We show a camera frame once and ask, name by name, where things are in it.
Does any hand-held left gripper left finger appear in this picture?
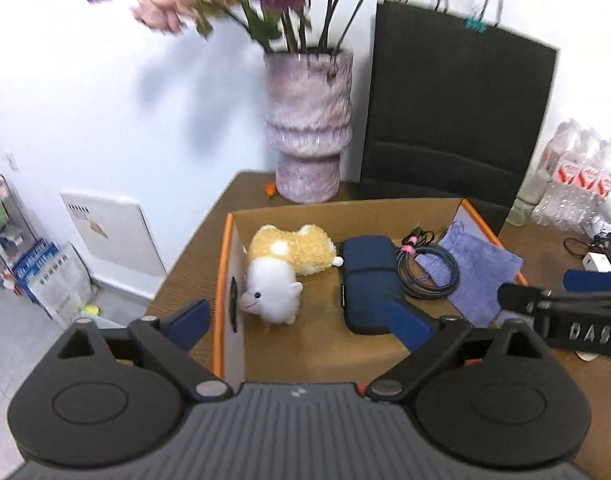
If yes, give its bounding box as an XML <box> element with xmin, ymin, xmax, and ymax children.
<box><xmin>58</xmin><ymin>299</ymin><xmax>233</xmax><ymax>403</ymax></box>

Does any black paper bag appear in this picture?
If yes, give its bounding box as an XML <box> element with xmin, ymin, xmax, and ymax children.
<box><xmin>358</xmin><ymin>0</ymin><xmax>561</xmax><ymax>236</ymax></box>

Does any white and yellow plush sheep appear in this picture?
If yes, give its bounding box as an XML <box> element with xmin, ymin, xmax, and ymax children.
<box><xmin>240</xmin><ymin>224</ymin><xmax>345</xmax><ymax>325</ymax></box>

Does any white charger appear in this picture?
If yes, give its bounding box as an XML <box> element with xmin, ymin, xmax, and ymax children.
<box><xmin>583</xmin><ymin>252</ymin><xmax>611</xmax><ymax>273</ymax></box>

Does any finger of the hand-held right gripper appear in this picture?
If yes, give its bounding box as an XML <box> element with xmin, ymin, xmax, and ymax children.
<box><xmin>563</xmin><ymin>269</ymin><xmax>611</xmax><ymax>293</ymax></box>
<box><xmin>498</xmin><ymin>282</ymin><xmax>556</xmax><ymax>317</ymax></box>

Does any clear glass cup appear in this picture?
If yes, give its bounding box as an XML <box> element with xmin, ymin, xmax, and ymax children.
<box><xmin>505</xmin><ymin>195</ymin><xmax>541</xmax><ymax>226</ymax></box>

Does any black cable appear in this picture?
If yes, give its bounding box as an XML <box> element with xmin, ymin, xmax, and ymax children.
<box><xmin>564</xmin><ymin>235</ymin><xmax>611</xmax><ymax>261</ymax></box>

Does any blue white printed carton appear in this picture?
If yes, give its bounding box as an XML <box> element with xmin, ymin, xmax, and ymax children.
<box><xmin>12</xmin><ymin>240</ymin><xmax>93</xmax><ymax>328</ymax></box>

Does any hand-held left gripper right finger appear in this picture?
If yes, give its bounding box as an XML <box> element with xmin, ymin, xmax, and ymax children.
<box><xmin>363</xmin><ymin>297</ymin><xmax>556</xmax><ymax>403</ymax></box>

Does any wooden desktop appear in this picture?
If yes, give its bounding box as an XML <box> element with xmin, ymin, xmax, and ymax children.
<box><xmin>145</xmin><ymin>170</ymin><xmax>611</xmax><ymax>480</ymax></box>

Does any orange cardboard box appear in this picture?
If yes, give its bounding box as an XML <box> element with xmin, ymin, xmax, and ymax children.
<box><xmin>214</xmin><ymin>197</ymin><xmax>529</xmax><ymax>396</ymax></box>

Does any dried pink flower bouquet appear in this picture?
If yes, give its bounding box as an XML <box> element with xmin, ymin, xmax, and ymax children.
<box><xmin>75</xmin><ymin>0</ymin><xmax>426</xmax><ymax>56</ymax></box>

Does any pen holder with items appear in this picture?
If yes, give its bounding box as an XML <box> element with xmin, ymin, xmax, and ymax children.
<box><xmin>0</xmin><ymin>130</ymin><xmax>51</xmax><ymax>291</ymax></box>

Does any mottled purple ceramic vase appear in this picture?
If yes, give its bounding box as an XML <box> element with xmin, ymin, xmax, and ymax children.
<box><xmin>262</xmin><ymin>49</ymin><xmax>355</xmax><ymax>205</ymax></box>

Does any shrink-wrapped water bottle pack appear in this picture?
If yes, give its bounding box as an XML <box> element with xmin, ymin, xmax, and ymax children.
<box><xmin>530</xmin><ymin>119</ymin><xmax>611</xmax><ymax>233</ymax></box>

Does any coiled braided cable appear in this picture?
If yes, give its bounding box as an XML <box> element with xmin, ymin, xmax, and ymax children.
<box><xmin>396</xmin><ymin>227</ymin><xmax>459</xmax><ymax>300</ymax></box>

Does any purple cloth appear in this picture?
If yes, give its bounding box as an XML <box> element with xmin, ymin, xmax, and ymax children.
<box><xmin>425</xmin><ymin>217</ymin><xmax>525</xmax><ymax>328</ymax></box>

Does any navy zip pouch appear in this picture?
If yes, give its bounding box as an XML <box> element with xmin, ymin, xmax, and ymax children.
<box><xmin>339</xmin><ymin>235</ymin><xmax>411</xmax><ymax>336</ymax></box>

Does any white wall heater panel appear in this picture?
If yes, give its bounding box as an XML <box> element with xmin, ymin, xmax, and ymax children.
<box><xmin>60</xmin><ymin>190</ymin><xmax>167</xmax><ymax>277</ymax></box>

